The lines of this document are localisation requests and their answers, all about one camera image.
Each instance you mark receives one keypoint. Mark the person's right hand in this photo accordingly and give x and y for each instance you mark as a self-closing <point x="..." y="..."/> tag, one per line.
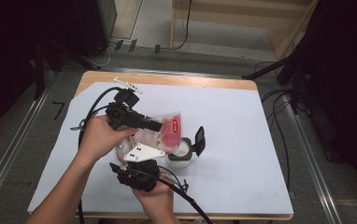
<point x="156" y="199"/>

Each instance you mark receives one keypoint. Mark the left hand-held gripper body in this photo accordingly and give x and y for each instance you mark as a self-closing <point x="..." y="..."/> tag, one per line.
<point x="122" y="115"/>

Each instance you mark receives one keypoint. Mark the light wooden frame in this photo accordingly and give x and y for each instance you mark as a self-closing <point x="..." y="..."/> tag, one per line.
<point x="279" y="34"/>

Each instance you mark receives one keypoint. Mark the metal floor strip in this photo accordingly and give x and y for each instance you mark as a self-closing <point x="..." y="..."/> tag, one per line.
<point x="167" y="72"/>

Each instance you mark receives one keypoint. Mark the metal floor rail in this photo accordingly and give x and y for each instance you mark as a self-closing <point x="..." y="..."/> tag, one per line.
<point x="14" y="140"/>
<point x="313" y="168"/>

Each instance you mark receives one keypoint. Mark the white paper sheet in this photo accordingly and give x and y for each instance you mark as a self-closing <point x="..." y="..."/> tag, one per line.
<point x="245" y="140"/>

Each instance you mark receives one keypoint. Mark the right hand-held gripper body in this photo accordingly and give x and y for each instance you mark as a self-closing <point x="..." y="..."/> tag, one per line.
<point x="142" y="174"/>

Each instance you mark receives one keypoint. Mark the black curtain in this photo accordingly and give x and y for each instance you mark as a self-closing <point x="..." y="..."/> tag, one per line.
<point x="348" y="77"/>
<point x="5" y="62"/>

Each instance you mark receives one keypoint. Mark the dark cabinet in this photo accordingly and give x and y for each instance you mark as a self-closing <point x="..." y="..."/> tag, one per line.
<point x="95" y="25"/>

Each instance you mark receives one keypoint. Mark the person's left hand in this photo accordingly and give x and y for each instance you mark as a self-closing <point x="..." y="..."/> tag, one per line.
<point x="100" y="140"/>

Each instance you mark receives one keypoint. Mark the red and clear pouch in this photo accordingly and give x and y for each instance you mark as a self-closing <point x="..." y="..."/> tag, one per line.
<point x="170" y="133"/>

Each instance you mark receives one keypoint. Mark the black metal stand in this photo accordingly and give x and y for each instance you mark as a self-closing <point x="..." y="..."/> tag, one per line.
<point x="293" y="71"/>
<point x="39" y="68"/>

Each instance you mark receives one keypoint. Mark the wooden table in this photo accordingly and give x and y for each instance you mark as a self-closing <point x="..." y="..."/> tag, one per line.
<point x="182" y="79"/>

